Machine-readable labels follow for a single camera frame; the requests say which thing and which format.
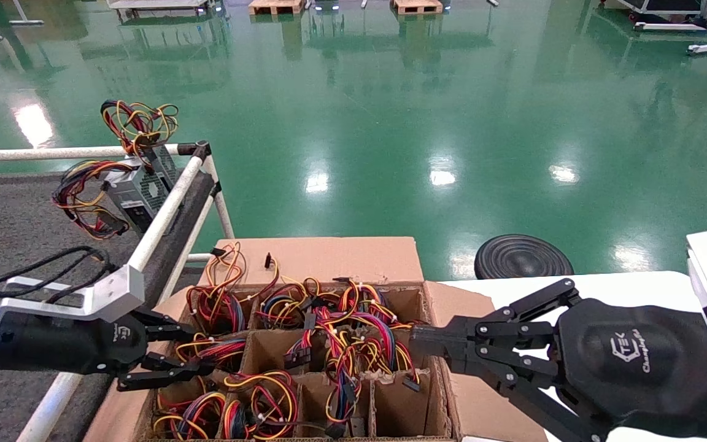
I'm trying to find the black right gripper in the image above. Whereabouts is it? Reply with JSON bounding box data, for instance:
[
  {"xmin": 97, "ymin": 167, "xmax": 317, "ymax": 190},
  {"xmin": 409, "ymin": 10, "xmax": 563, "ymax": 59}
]
[{"xmin": 411, "ymin": 278, "xmax": 707, "ymax": 442}]

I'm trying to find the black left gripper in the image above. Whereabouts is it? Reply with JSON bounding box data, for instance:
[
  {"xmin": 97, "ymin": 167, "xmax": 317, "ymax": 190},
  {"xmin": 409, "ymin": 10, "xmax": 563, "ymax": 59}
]
[{"xmin": 0, "ymin": 309, "xmax": 216, "ymax": 392}]

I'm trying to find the cardboard box with dividers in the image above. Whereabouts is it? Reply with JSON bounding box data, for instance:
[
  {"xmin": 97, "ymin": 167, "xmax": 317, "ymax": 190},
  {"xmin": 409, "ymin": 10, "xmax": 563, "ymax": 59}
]
[{"xmin": 83, "ymin": 236, "xmax": 547, "ymax": 442}]

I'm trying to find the black round ribbed disc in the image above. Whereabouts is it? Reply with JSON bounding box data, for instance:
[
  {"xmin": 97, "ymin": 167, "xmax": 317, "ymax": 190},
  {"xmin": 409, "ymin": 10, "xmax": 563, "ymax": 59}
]
[{"xmin": 474, "ymin": 234, "xmax": 575, "ymax": 280}]

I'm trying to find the grey felt mat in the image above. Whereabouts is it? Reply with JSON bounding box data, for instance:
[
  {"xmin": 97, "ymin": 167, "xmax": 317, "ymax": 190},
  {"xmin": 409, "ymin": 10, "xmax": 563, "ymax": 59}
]
[{"xmin": 0, "ymin": 174, "xmax": 204, "ymax": 442}]

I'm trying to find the grey metal platform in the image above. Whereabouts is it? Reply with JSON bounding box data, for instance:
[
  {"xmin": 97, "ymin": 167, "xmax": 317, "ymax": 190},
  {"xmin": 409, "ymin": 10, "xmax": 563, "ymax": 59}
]
[{"xmin": 107, "ymin": 0, "xmax": 214, "ymax": 16}]

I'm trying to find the wooden pallet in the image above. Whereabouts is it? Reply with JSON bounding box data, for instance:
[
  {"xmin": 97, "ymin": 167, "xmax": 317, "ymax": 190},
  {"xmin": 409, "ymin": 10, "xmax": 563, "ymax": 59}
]
[
  {"xmin": 249, "ymin": 0, "xmax": 304, "ymax": 15},
  {"xmin": 390, "ymin": 0, "xmax": 443, "ymax": 15}
]

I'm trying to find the dark equipment case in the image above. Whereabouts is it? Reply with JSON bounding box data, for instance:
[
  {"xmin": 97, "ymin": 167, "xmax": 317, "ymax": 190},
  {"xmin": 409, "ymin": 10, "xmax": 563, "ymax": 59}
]
[{"xmin": 599, "ymin": 0, "xmax": 707, "ymax": 22}]

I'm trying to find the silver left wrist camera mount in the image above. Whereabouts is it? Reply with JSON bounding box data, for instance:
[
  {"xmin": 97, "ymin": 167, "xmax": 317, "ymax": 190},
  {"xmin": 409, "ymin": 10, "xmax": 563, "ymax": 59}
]
[{"xmin": 0, "ymin": 264, "xmax": 145, "ymax": 323}]

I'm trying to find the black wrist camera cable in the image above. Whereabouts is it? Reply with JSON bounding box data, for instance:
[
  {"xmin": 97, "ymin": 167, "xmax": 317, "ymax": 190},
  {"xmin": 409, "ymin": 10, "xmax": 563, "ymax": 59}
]
[
  {"xmin": 44, "ymin": 261, "xmax": 115, "ymax": 304},
  {"xmin": 0, "ymin": 246, "xmax": 115, "ymax": 294}
]

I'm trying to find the black foam rail pad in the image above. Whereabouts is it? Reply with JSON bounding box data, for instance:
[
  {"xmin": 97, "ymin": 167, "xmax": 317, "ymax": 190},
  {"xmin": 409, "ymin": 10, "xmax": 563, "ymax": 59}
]
[{"xmin": 139, "ymin": 172, "xmax": 218, "ymax": 308}]

